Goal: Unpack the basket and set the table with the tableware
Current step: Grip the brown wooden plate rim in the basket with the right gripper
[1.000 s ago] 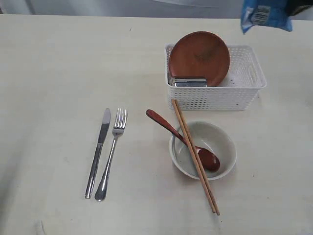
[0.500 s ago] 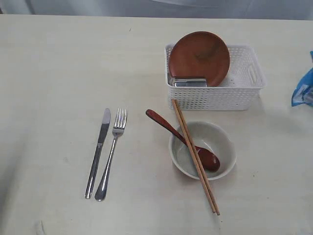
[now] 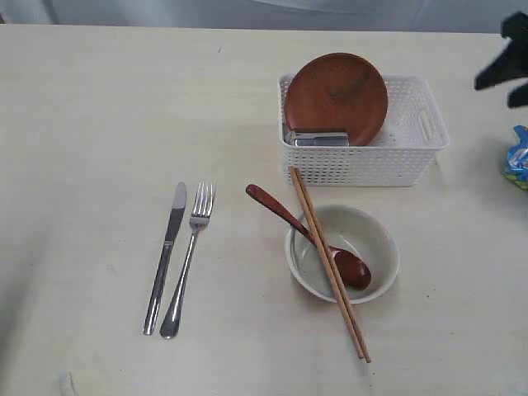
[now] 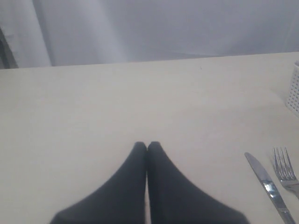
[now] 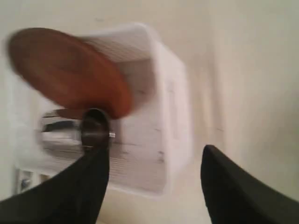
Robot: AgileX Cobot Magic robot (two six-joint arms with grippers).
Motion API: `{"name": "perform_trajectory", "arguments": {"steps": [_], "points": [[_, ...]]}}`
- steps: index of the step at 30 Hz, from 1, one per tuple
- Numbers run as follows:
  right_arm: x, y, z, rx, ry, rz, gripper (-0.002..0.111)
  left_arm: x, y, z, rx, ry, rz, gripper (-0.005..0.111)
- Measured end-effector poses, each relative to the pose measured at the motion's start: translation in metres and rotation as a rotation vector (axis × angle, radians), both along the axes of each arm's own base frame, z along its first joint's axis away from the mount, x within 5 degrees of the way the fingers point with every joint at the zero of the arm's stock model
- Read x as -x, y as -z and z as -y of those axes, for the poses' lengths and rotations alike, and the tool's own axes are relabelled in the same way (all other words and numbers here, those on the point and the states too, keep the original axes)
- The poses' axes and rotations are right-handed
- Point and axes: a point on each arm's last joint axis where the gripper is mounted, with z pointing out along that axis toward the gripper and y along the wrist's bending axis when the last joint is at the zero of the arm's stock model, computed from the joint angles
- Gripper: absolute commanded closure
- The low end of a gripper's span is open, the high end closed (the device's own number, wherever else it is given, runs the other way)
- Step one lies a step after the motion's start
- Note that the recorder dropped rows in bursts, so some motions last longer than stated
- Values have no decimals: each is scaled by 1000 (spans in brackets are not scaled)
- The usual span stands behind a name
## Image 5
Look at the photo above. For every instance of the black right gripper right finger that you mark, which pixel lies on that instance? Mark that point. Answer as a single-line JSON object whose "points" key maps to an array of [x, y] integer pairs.
{"points": [[233, 196]]}

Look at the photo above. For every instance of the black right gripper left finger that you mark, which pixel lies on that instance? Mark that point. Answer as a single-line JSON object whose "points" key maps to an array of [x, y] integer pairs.
{"points": [[75, 195]]}

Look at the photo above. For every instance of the white perforated plastic basket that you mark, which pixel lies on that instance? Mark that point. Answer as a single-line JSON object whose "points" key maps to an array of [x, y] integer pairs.
{"points": [[153, 143]]}

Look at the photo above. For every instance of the brown round plate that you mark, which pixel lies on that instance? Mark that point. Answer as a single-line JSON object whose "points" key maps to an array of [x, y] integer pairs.
{"points": [[69, 71]]}

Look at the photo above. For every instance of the shiny metal tray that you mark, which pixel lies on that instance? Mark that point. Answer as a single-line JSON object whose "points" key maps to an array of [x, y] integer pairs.
{"points": [[60, 131]]}

